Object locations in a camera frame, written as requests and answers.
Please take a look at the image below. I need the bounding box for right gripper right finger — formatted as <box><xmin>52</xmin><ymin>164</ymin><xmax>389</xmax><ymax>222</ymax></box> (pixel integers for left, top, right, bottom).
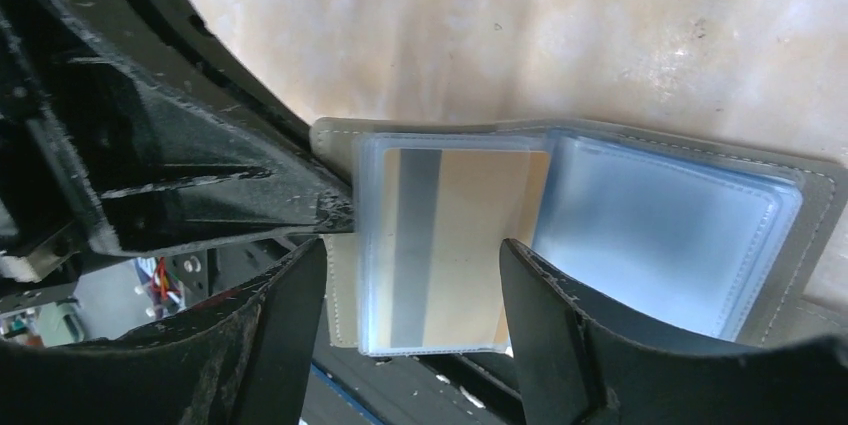
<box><xmin>499</xmin><ymin>239</ymin><xmax>847</xmax><ymax>424</ymax></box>

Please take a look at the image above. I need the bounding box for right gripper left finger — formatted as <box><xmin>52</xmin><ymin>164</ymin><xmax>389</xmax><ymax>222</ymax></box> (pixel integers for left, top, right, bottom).
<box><xmin>1</xmin><ymin>239</ymin><xmax>327</xmax><ymax>424</ymax></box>

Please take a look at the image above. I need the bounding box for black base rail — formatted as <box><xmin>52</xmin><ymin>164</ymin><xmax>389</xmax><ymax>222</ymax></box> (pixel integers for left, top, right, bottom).
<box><xmin>158</xmin><ymin>236</ymin><xmax>531</xmax><ymax>425</ymax></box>

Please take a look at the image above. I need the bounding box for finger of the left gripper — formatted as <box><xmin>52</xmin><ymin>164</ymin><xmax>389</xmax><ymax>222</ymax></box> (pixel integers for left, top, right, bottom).
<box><xmin>1</xmin><ymin>0</ymin><xmax>354</xmax><ymax>256</ymax></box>
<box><xmin>86</xmin><ymin>0</ymin><xmax>352</xmax><ymax>185</ymax></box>

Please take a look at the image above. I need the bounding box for grey card holder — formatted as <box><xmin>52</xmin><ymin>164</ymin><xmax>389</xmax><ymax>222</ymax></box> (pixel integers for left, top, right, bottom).
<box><xmin>310</xmin><ymin>118</ymin><xmax>847</xmax><ymax>357</ymax></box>

